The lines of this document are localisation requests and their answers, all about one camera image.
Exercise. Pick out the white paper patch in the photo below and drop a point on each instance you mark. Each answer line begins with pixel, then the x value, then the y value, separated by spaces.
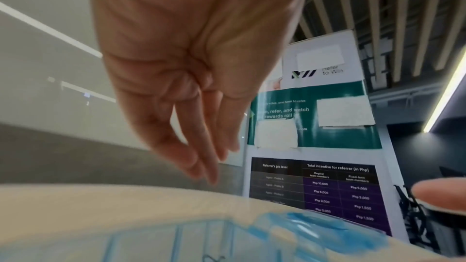
pixel 276 134
pixel 346 111

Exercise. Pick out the standing printed banner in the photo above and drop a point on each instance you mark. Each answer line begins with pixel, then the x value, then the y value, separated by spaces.
pixel 327 143

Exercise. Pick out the person's left hand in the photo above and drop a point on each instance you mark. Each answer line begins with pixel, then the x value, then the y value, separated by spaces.
pixel 189 25

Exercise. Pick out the person's right hand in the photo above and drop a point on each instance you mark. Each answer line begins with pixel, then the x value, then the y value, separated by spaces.
pixel 442 193

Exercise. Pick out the clear plastic box blue latch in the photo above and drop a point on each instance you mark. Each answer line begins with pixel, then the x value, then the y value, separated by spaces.
pixel 298 235

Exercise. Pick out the black chair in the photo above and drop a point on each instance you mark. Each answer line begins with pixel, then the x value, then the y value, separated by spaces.
pixel 418 226

